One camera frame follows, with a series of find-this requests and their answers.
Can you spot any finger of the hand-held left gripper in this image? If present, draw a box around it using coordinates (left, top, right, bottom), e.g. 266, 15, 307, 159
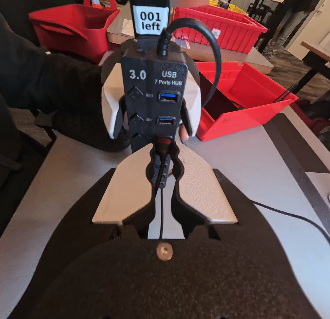
180, 71, 202, 138
101, 63, 127, 140

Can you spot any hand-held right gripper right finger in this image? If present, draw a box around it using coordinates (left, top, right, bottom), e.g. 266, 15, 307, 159
171, 141, 238, 240

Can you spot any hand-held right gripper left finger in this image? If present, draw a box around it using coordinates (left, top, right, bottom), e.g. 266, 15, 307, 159
92, 143, 158, 239

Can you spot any black usb hub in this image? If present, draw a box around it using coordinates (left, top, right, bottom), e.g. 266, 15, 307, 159
121, 56, 189, 189

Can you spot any black cable with red plug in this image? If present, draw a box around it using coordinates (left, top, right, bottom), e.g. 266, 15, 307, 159
154, 136, 330, 243

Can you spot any red plastic bin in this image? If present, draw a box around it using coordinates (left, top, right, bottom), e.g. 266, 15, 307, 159
195, 61, 299, 142

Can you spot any person's left forearm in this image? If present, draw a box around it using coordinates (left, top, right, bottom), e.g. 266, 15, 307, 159
0, 14, 132, 152

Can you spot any person's left hand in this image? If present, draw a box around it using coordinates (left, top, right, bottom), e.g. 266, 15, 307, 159
178, 122, 191, 142

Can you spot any black divider panel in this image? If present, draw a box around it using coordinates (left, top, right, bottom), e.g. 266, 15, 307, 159
199, 73, 245, 121

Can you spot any ribbed red bin white label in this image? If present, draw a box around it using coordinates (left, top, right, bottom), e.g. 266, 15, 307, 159
172, 5, 268, 54

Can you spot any yellow plastic bin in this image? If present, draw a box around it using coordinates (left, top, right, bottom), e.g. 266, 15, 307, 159
209, 0, 249, 15

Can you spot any red bag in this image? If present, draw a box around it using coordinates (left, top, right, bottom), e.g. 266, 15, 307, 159
291, 100, 330, 134

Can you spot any wooden desk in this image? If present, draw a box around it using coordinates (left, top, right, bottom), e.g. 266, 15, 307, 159
291, 41, 330, 93

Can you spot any red tote with handles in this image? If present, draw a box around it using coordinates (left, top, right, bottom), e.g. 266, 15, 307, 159
29, 0, 120, 64

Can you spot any braided cable with orange plugs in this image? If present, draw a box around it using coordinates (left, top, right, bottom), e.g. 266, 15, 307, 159
231, 83, 297, 111

